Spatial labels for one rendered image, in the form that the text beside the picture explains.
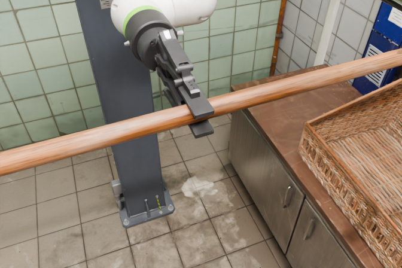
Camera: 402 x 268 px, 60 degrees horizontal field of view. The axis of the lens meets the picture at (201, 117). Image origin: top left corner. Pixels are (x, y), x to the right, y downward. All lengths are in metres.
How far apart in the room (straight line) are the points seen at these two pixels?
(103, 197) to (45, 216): 0.29
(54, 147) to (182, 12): 0.42
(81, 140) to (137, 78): 0.79
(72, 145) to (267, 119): 1.06
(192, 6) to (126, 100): 0.61
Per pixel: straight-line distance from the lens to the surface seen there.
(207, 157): 2.06
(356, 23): 1.72
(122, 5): 0.75
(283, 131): 1.41
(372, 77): 1.64
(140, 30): 0.66
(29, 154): 0.49
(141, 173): 1.59
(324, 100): 1.61
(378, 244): 1.14
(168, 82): 0.60
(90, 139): 0.49
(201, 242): 1.75
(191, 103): 0.50
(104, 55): 1.18
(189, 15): 0.79
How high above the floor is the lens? 1.54
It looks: 42 degrees down
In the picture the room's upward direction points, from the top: straight up
